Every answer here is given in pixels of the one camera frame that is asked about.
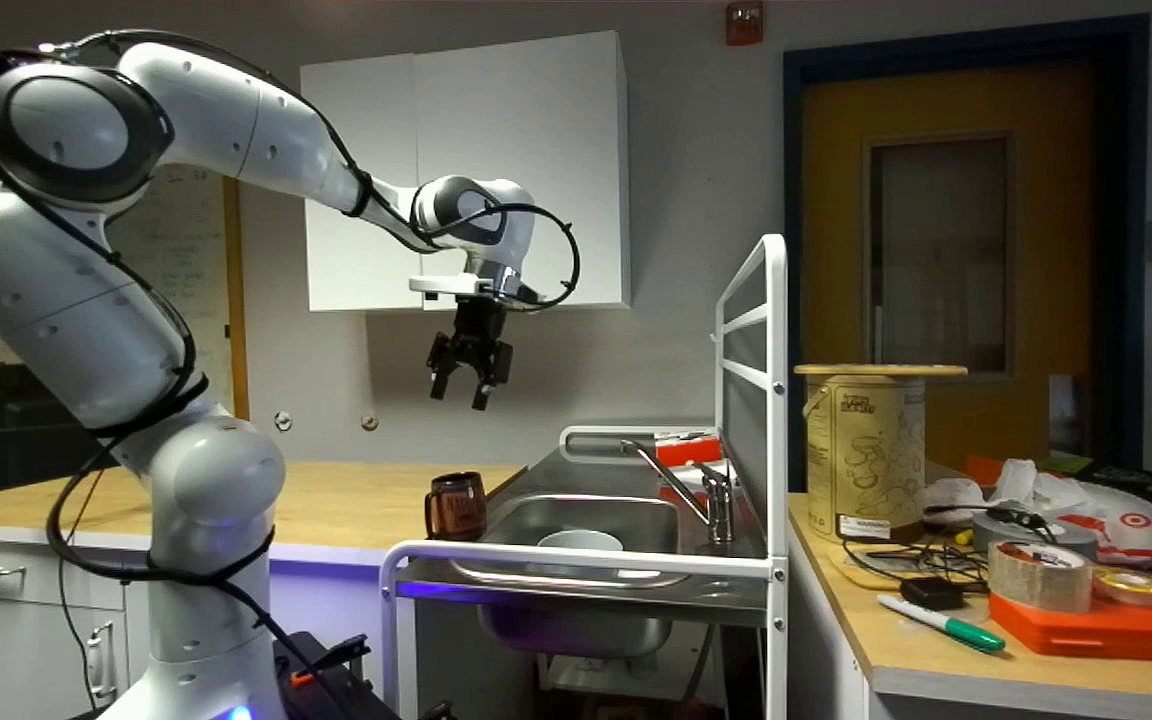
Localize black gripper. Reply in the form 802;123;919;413
428;297;513;413

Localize brown mug cup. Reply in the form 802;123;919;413
426;470;486;541

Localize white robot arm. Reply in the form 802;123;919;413
0;26;533;720

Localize stainless steel sink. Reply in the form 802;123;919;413
441;433;766;660

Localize white plate in sink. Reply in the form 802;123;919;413
537;528;626;551

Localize chrome sink faucet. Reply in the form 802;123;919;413
638;442;735;551

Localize red sponge item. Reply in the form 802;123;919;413
654;434;723;466

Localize large cardboard spool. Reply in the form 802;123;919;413
797;365;960;541

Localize red fire alarm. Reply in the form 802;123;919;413
723;0;766;49

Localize white base cabinet drawers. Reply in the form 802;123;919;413
0;537;386;720

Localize small black box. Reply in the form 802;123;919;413
902;574;966;613

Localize green marker pen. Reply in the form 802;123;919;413
876;594;1009;655

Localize yellow door with window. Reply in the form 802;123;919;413
784;14;1152;466

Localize white plastic bag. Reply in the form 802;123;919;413
924;460;1152;566

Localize round tin lid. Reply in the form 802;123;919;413
1094;566;1152;608

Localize orange flat box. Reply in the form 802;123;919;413
988;594;1152;660

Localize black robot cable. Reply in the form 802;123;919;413
461;194;583;315

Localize white wall cabinet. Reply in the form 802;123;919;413
299;32;633;313

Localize white metal rack frame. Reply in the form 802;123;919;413
380;232;794;720

